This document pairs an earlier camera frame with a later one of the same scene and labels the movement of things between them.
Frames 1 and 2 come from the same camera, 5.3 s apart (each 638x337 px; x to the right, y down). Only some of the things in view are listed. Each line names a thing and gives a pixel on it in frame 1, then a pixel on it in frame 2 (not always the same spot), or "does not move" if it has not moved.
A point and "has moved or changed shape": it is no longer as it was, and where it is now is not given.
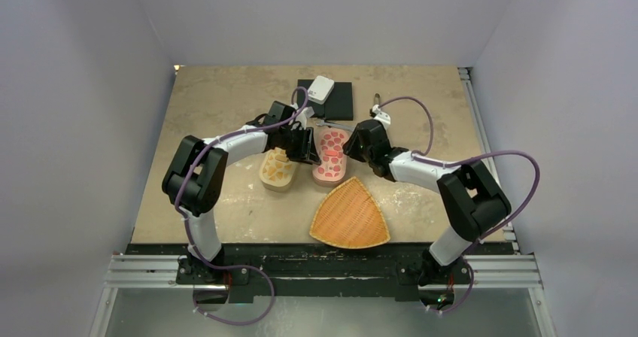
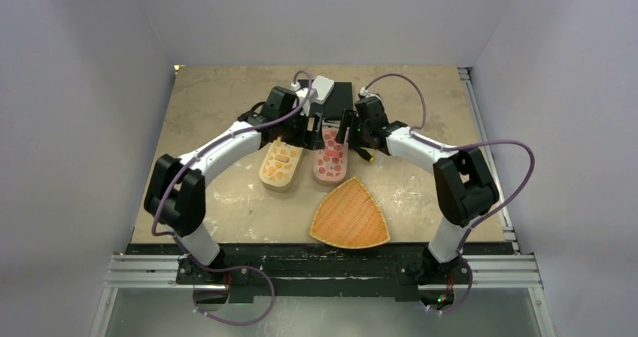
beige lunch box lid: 275,168 does not move
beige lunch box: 277,178 has moved or changed shape
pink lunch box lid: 332,161 does not move
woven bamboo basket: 350,217 does not move
